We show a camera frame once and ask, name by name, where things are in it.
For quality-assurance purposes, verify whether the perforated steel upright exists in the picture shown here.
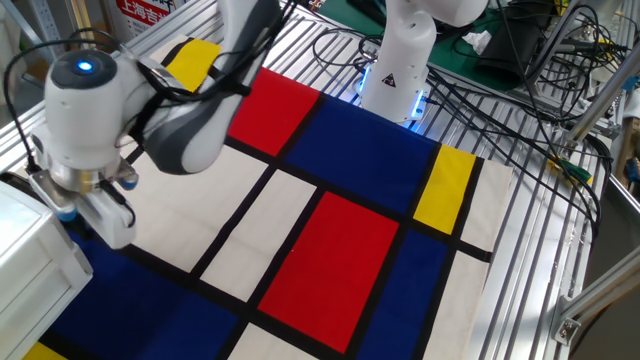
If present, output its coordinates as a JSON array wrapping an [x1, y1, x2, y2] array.
[[27, 0, 75, 84]]

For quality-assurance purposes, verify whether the yellow green cable connector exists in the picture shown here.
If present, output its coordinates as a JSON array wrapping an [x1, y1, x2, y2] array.
[[547, 152, 595, 186]]

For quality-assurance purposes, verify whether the crumpled white tissue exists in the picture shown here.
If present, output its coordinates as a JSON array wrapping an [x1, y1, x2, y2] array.
[[460, 29, 494, 56]]

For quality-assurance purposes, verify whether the red white printed sign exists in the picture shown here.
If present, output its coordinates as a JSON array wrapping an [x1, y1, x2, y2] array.
[[107, 0, 177, 42]]

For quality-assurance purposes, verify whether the black cabinet carrying handle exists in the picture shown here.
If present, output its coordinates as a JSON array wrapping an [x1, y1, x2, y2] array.
[[0, 171, 32, 194]]

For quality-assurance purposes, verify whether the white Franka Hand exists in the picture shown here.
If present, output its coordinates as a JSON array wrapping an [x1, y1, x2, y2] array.
[[28, 133, 138, 251]]

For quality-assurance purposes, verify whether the aluminium beam with corner bracket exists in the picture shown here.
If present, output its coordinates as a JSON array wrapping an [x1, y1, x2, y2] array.
[[549, 259, 640, 347]]

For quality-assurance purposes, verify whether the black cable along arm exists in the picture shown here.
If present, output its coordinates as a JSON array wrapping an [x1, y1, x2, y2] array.
[[2, 27, 291, 174]]

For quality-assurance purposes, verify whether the black box device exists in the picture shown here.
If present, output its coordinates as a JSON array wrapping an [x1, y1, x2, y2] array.
[[474, 12, 550, 85]]

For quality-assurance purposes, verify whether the white plastic drawer cabinet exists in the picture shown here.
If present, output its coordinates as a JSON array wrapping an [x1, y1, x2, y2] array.
[[0, 177, 95, 360]]

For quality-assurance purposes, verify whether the Mondrian colour block cloth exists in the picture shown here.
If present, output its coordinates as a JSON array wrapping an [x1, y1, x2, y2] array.
[[22, 34, 516, 360]]

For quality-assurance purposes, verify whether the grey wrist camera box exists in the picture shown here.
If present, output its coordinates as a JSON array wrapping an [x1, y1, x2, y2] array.
[[28, 169, 80, 225]]

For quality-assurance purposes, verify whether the aluminium frame post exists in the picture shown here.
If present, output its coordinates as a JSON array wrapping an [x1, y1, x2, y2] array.
[[563, 49, 640, 147]]

